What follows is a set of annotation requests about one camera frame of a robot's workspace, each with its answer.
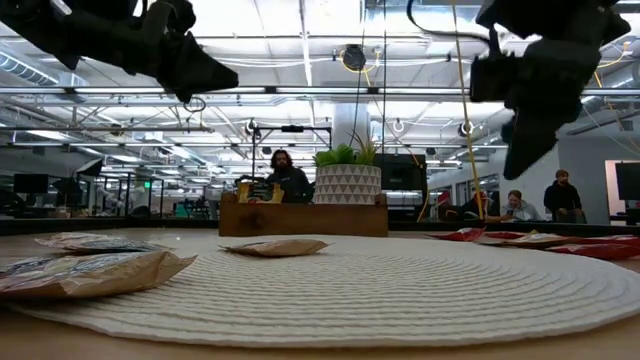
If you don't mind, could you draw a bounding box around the brown wooden tea box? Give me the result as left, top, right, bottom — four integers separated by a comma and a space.
218, 192, 390, 238

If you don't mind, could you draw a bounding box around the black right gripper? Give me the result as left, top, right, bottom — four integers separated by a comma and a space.
501, 38, 604, 180

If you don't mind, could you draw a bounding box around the small black desk monitor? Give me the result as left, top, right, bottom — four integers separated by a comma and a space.
13, 172, 50, 196

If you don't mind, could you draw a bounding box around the black camera rig frame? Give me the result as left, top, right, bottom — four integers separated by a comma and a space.
251, 124, 334, 186

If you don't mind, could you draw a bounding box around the white round woven placemat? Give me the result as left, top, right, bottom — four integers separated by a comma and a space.
7, 233, 640, 349

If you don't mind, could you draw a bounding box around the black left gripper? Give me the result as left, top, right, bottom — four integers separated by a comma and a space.
49, 0, 240, 104

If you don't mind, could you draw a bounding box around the green succulent plant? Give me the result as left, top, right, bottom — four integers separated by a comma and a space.
312, 130, 382, 168

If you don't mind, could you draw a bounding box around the yellow tea packet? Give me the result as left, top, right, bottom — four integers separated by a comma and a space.
236, 180, 285, 205

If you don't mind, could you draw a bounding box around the white triangle-patterned plant pot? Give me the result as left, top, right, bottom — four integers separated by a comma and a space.
313, 164, 383, 205

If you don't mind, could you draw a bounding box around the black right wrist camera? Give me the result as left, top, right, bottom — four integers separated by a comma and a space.
469, 27, 519, 104

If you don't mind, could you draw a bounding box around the yellow cable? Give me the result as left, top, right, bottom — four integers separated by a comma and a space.
451, 0, 485, 221

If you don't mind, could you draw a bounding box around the black ceiling cable reel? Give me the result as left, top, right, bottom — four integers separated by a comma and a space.
341, 43, 368, 72

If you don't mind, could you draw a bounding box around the person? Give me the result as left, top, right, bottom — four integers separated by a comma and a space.
264, 148, 315, 204
484, 189, 545, 224
543, 168, 587, 224
462, 190, 494, 221

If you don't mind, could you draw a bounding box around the thin black hanging cable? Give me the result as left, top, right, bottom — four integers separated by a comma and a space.
381, 0, 388, 156

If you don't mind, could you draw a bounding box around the brown tea packet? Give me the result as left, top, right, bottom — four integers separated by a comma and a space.
33, 231, 174, 254
218, 238, 331, 259
0, 249, 198, 301

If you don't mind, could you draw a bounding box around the black wall screen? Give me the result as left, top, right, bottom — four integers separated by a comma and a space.
613, 161, 640, 202

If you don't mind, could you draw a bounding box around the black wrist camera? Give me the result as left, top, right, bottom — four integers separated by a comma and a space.
147, 0, 197, 35
469, 27, 519, 104

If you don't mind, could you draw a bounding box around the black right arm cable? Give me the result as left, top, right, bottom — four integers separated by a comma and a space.
405, 0, 494, 46

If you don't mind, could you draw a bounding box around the large black screen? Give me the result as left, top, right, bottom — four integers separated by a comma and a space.
373, 153, 429, 193

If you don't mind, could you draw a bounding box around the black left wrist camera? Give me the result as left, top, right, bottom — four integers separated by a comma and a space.
147, 0, 197, 35

